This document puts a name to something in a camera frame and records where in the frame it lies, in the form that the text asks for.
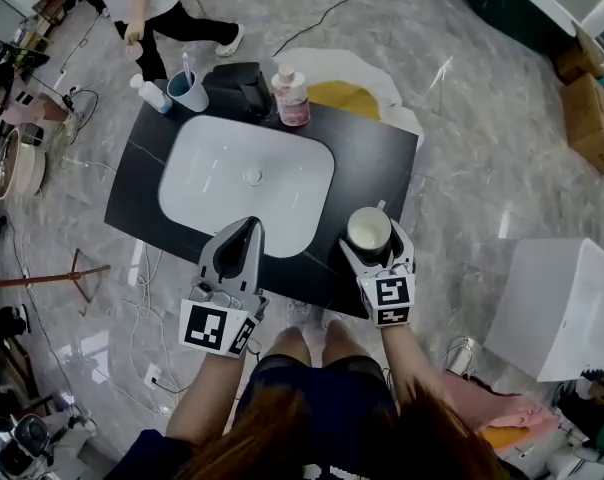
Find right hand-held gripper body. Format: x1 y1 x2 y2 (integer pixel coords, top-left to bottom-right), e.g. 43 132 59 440
355 261 417 328

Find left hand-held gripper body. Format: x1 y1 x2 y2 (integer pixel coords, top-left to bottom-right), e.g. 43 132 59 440
177 262 271 359

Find white cup item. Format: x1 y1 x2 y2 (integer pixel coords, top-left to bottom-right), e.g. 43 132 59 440
345 199 394 264

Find person's left forearm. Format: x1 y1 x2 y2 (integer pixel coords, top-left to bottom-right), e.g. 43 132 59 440
165 351 264 445

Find person's right forearm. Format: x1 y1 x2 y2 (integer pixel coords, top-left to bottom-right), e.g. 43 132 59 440
378 321 454 412

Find black sink counter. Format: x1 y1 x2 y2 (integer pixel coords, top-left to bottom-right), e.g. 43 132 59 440
104 99 421 320

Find white sink basin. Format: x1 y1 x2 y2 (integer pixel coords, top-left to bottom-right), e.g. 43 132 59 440
157 114 336 260

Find person's legs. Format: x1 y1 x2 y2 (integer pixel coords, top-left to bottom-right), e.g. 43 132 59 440
270 317 379 369

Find person's dark clothing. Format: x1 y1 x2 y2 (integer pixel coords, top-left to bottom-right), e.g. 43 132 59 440
104 353 503 480

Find pink cloth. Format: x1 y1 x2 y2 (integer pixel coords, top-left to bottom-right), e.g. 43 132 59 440
440 369 564 435

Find pink patterned bottle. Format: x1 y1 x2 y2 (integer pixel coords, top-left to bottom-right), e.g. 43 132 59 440
271 63 312 128

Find blue cup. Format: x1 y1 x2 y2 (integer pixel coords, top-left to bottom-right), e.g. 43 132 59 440
166 69 211 115

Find red metal rod stand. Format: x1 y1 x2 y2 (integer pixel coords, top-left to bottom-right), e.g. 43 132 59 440
0 247 113 318

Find black faucet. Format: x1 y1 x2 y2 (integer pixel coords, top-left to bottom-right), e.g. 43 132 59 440
201 61 274 120

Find white square box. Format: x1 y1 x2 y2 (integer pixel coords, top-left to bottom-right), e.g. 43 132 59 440
483 237 604 384

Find white pump bottle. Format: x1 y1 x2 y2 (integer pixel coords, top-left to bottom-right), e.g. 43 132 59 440
128 73 174 116

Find egg-shaped rug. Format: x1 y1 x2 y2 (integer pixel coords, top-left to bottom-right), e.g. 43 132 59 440
273 47 427 150

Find beige cooking pot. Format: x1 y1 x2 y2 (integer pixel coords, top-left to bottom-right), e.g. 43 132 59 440
0 124 49 200

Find large cardboard box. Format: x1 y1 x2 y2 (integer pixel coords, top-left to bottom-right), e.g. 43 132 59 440
560 71 604 178

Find small cardboard box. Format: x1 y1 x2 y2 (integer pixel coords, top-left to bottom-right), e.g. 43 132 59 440
553 31 604 85

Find dark green cabinet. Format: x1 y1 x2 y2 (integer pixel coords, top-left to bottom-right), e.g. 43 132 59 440
460 0 604 60

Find white floor cables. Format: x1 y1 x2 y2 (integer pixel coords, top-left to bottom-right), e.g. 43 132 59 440
71 240 193 417

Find black camera equipment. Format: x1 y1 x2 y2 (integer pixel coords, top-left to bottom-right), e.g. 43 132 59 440
0 412 54 480

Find black floor cable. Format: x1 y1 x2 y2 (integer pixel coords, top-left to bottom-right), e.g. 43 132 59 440
271 0 376 59

